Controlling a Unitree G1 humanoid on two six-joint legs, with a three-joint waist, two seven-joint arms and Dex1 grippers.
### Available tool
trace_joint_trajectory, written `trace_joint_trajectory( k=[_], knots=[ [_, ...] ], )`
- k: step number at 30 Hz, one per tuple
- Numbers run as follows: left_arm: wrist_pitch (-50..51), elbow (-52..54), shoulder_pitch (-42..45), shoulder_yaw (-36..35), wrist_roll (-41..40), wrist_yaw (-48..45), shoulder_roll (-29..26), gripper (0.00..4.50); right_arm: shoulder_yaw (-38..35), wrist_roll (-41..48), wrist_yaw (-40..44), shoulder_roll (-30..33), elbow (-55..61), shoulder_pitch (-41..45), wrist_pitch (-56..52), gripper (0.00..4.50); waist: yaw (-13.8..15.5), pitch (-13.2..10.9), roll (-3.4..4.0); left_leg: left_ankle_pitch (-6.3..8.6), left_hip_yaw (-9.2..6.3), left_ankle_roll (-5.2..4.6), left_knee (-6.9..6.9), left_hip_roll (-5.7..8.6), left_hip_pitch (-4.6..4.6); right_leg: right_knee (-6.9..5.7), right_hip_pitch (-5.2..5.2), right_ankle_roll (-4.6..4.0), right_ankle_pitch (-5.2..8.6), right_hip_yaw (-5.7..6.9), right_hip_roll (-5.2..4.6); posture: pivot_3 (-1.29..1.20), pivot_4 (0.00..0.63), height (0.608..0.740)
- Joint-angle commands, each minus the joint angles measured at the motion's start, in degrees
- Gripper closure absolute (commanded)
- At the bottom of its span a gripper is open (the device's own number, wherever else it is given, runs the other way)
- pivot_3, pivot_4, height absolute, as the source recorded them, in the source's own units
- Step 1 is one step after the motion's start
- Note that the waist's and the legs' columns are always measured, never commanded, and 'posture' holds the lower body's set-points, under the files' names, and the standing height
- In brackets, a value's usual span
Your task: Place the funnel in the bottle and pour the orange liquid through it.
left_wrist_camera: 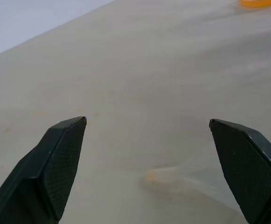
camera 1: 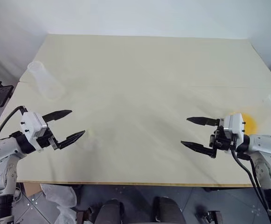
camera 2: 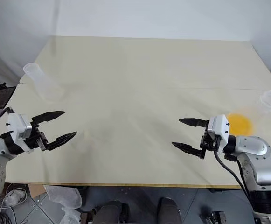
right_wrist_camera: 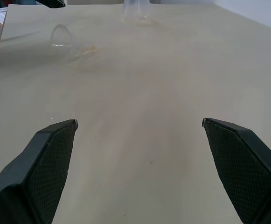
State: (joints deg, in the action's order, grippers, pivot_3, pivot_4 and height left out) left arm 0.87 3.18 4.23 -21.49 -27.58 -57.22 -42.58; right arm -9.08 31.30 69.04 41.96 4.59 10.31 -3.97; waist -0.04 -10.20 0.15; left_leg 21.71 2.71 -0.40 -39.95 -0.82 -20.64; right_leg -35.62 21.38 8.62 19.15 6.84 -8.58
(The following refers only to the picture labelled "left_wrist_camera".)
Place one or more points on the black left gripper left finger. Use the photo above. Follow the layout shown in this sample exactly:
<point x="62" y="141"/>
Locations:
<point x="39" y="177"/>

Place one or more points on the orange round object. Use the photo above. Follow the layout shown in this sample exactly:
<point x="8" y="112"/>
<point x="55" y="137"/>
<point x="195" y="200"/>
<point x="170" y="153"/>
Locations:
<point x="257" y="2"/>

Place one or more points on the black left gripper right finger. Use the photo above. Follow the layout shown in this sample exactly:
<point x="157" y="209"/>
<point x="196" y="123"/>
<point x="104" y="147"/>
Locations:
<point x="249" y="172"/>

